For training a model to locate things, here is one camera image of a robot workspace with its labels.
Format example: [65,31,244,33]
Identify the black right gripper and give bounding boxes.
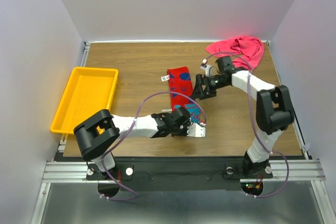
[190,73,229,100]

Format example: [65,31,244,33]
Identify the red and blue patterned towel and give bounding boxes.
[167,67,201,123]

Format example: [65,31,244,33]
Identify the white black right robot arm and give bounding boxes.
[191,56,294,177]

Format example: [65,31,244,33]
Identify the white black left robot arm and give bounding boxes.
[73,107,192,179]

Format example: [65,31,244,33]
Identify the white barcode towel label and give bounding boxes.
[161,75,170,81]

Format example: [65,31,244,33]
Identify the pink crumpled towel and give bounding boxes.
[205,36,265,70]

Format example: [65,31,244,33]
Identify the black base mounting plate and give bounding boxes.
[86,156,274,192]

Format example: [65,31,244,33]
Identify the yellow plastic tray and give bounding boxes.
[50,67,119,134]

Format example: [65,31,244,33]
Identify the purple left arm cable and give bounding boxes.
[98,91,208,201]

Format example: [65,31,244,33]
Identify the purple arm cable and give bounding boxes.
[98,91,208,201]
[202,52,289,199]

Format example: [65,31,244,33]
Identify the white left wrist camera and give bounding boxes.
[187,122,206,137]

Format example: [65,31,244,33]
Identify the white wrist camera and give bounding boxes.
[187,122,206,137]
[200,61,216,77]

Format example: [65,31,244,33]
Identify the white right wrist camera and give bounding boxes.
[200,61,216,77]

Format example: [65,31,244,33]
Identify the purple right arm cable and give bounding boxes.
[202,52,289,199]

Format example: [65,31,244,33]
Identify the aluminium front frame rail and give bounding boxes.
[42,157,325,183]

